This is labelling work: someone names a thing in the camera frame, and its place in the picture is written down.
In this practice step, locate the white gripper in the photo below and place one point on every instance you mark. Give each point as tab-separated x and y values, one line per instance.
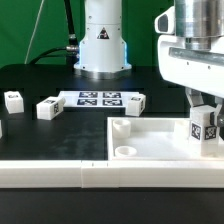
199	70

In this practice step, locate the white square tabletop with sockets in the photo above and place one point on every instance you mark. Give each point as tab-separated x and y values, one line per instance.
167	139

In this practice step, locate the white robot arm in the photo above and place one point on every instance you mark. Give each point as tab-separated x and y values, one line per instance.
190	47

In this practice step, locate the white fiducial marker sheet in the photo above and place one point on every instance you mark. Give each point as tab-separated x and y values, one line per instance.
97	99

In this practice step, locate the white L-shaped obstacle fence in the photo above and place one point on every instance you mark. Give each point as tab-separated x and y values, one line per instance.
111	174

